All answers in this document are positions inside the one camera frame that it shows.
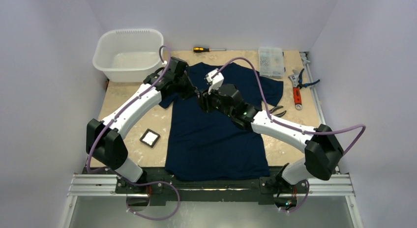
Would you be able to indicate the yellow black screwdriver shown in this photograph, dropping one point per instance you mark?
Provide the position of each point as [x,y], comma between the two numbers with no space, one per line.
[205,50]

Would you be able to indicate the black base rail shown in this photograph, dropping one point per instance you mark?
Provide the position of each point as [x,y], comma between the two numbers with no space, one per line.
[164,187]

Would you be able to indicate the clear plastic parts box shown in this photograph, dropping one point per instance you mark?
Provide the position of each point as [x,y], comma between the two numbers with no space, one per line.
[271,62]

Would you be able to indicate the brooch in black box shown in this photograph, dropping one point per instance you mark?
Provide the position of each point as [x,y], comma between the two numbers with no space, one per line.
[150,138]

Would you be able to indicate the adjustable wrench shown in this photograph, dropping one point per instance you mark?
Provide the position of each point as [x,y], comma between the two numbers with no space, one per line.
[295,79]

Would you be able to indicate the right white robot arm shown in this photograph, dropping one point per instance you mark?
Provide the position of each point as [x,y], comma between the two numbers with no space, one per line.
[322,151]

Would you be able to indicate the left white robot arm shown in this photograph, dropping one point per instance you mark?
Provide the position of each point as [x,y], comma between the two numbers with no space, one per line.
[105,138]

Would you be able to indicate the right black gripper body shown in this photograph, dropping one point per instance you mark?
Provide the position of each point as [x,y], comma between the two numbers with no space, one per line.
[206,102]

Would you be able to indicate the white plastic tub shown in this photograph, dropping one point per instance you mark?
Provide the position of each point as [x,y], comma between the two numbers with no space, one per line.
[128,55]

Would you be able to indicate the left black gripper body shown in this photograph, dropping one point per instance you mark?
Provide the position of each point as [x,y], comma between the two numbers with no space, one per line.
[185,88]

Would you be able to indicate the navy blue t-shirt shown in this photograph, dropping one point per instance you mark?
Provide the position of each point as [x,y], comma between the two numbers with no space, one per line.
[208,146]

